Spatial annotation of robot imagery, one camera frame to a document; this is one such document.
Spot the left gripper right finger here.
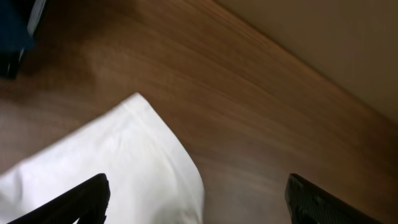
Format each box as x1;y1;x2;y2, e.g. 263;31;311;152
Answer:
285;174;381;224

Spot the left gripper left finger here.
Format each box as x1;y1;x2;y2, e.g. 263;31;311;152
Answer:
9;173;111;224

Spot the white t-shirt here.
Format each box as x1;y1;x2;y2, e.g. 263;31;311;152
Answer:
1;94;205;223

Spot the black folded garment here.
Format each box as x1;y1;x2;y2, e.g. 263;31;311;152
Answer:
1;0;47;80

